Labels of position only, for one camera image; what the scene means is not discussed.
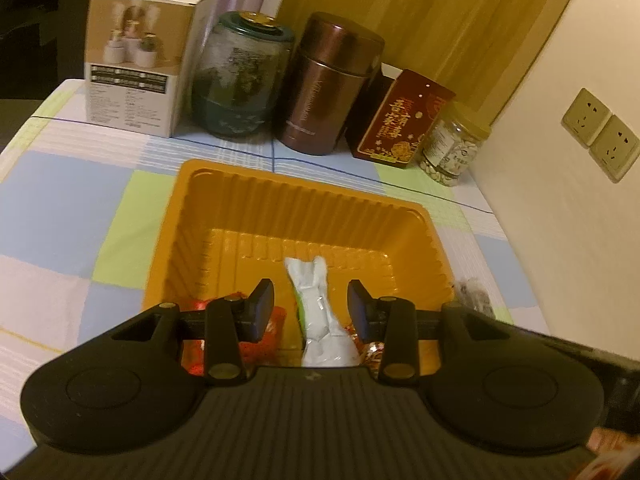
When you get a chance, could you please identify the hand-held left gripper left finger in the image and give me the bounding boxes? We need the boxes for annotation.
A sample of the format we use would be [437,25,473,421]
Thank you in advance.
[100,278,276,386]

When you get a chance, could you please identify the clear plastic jar yellow lid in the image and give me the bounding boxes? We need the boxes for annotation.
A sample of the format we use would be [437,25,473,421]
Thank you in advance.
[417,101,493,187]

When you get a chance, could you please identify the brown metal canister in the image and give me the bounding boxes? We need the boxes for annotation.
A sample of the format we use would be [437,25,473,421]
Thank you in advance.
[277,11,386,157]

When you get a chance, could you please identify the large red snack packet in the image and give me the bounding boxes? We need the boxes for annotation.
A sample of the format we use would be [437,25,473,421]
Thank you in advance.
[189,299,289,377]

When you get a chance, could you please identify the green glass jar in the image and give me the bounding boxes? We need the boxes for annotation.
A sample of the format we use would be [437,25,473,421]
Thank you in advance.
[191,10,295,138]

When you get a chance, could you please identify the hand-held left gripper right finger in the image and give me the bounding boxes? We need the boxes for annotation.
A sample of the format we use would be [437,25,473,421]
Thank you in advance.
[347,280,512,387]

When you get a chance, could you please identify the green and white snack packet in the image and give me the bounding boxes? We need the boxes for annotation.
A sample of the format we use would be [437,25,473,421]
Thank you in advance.
[284,255,362,369]

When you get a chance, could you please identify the red gold-print box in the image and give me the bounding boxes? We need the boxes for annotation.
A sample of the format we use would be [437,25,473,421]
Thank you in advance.
[356,69,457,166]

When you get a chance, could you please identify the person's right forearm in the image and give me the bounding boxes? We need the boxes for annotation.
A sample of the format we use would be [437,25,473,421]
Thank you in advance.
[587,429,640,480]

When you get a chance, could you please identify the orange plastic tray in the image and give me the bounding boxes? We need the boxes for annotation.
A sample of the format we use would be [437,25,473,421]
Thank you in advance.
[141,158,457,379]

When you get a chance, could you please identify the red candy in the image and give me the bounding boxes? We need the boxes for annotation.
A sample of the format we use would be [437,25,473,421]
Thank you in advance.
[345,324,387,367]

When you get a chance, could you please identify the clear dark-print snack packet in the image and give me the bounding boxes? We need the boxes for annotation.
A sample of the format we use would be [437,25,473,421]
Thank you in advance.
[452,277,497,322]

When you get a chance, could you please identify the beige wall socket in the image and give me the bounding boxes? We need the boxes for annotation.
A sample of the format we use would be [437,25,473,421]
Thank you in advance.
[561,88,612,148]
[590,115,640,183]

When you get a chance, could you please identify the white product box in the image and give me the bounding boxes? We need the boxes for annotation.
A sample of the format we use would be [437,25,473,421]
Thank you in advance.
[85,0,218,138]

